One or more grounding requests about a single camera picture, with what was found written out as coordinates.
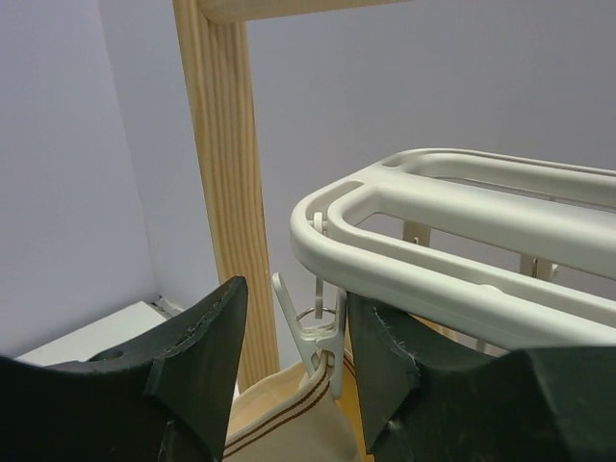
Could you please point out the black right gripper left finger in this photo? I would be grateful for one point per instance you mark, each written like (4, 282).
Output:
(163, 396)

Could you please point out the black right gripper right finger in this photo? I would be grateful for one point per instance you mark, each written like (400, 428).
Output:
(424, 397)

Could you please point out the beige striped underwear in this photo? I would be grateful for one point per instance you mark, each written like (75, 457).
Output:
(290, 416)

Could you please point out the white corner clothes clip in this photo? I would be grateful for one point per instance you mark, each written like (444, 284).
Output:
(313, 343)

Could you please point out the white plastic clip hanger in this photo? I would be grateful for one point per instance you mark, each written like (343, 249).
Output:
(497, 247)

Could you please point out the wooden hanger stand frame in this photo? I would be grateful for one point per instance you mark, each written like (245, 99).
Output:
(216, 65)

